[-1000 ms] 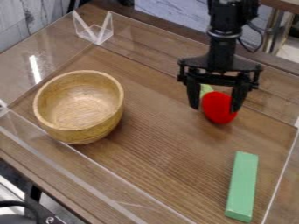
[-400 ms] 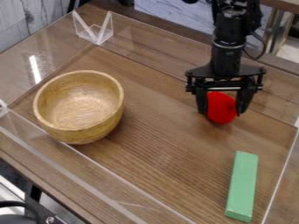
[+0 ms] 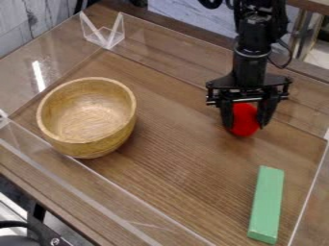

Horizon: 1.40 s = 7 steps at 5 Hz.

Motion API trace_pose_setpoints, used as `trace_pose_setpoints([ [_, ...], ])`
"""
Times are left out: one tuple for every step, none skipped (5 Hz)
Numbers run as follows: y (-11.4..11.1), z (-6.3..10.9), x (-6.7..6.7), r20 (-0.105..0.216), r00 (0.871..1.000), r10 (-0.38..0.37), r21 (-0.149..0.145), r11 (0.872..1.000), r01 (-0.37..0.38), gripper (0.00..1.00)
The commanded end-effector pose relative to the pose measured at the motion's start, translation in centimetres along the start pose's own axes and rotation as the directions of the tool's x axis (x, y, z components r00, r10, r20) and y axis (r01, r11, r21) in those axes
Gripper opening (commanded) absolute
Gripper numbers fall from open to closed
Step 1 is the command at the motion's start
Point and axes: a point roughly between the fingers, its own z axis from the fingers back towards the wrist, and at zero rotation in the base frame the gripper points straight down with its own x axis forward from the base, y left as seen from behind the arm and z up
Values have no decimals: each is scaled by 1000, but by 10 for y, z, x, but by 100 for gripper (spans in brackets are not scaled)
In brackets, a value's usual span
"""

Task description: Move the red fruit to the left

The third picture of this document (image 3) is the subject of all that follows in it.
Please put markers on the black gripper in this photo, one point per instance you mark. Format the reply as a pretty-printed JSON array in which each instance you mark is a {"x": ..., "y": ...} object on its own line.
[{"x": 224, "y": 92}]

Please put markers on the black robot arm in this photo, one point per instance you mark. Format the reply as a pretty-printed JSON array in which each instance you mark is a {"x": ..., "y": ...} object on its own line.
[{"x": 260, "y": 25}]

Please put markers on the green rectangular block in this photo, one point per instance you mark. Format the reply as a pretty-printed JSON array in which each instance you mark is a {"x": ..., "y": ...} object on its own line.
[{"x": 263, "y": 222}]

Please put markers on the wooden bowl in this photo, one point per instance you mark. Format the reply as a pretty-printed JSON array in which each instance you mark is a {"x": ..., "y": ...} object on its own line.
[{"x": 87, "y": 116}]

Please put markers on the clear acrylic corner bracket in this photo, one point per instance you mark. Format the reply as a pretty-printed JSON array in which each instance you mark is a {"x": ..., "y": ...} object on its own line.
[{"x": 104, "y": 37}]

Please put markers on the clear acrylic tray wall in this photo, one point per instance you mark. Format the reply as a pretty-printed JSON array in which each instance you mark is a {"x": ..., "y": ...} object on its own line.
[{"x": 97, "y": 207}]

